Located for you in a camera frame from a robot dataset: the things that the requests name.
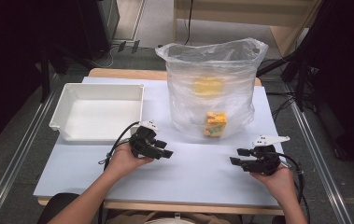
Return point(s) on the person's beige clothing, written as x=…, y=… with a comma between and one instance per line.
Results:
x=134, y=217

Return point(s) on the small black floor bracket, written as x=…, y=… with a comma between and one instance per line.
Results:
x=135, y=46
x=121, y=46

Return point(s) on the person's left hand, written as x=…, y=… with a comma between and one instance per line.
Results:
x=123, y=161

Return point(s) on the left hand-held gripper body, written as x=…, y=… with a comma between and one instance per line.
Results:
x=143, y=140

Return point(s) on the wooden table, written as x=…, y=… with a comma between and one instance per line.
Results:
x=128, y=73

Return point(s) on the black metal stand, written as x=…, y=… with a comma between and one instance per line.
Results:
x=45, y=74
x=300, y=81

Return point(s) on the clear plastic bag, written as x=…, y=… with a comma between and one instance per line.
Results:
x=212, y=71

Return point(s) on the black cabinet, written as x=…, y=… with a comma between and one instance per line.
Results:
x=103, y=25

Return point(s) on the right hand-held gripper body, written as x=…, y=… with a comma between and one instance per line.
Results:
x=263, y=160

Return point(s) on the wooden shelf unit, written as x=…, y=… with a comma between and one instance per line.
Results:
x=258, y=15

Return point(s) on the yellow snack packet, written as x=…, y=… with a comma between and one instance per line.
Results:
x=207, y=86

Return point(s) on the person's right hand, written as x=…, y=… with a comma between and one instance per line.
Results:
x=277, y=183

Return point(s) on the yellow carton box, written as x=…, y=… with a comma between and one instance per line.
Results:
x=215, y=124

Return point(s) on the white plastic bin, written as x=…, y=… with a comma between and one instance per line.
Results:
x=100, y=115

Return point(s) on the black chair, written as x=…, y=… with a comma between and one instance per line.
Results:
x=59, y=205

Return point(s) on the metal floor rail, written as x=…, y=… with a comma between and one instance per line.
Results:
x=318, y=161
x=16, y=158

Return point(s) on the white table board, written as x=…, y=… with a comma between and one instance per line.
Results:
x=196, y=168

